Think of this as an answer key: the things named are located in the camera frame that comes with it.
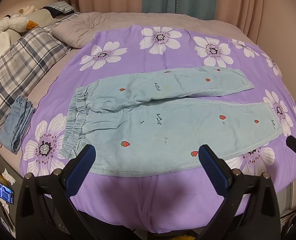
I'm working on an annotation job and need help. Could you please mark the folded blue jeans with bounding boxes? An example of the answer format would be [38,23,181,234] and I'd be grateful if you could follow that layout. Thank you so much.
[0,95,37,154]

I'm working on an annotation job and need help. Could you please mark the purple floral blanket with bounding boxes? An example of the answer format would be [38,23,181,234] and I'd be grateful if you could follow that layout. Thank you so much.
[20,24,296,233]

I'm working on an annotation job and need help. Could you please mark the striped pillow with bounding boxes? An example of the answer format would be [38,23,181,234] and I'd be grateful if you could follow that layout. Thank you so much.
[42,1,75,18]

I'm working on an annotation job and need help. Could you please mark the smartphone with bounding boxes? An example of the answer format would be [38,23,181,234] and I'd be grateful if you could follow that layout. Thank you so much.
[0,172,15,205]

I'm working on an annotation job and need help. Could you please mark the light blue strawberry print pants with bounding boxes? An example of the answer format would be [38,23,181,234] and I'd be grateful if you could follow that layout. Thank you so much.
[60,66,283,178]

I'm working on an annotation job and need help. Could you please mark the crumpled white tissue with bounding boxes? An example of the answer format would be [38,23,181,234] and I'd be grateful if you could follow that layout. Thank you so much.
[2,168,17,183]

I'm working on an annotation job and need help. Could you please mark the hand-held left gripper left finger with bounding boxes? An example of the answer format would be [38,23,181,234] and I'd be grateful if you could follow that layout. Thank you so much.
[15,144,96,240]

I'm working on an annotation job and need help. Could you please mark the white plush goose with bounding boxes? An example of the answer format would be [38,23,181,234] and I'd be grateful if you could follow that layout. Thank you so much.
[0,5,40,46]

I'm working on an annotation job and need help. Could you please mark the plaid pillow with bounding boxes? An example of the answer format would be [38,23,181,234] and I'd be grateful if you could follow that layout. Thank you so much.
[0,12,81,134]

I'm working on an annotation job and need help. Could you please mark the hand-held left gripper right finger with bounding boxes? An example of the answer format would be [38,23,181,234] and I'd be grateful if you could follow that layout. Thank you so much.
[198,144,281,240]

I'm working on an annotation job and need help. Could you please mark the grey pink quilt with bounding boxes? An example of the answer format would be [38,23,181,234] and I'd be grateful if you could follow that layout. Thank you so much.
[52,12,247,49]

